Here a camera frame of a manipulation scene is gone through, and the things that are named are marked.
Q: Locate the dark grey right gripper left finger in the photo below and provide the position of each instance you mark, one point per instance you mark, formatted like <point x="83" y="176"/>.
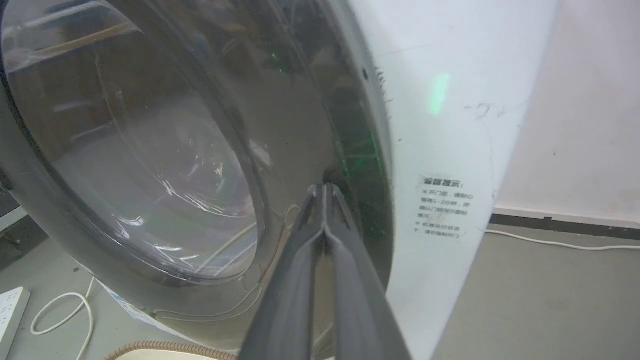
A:
<point x="290" y="305"/>

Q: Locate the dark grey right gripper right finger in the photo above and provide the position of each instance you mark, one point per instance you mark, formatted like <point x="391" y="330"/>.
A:
<point x="362" y="310"/>

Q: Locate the round glass washing machine door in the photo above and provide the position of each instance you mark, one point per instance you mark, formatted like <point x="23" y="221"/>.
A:
<point x="165" y="150"/>

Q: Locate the white washing machine body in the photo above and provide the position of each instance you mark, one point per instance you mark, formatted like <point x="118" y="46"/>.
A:
<point x="450" y="125"/>

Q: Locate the black text warning sticker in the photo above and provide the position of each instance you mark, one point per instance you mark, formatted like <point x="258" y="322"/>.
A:
<point x="442" y="207"/>

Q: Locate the white power strip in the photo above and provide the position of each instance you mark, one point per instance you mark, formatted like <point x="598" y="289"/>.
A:
<point x="10" y="315"/>

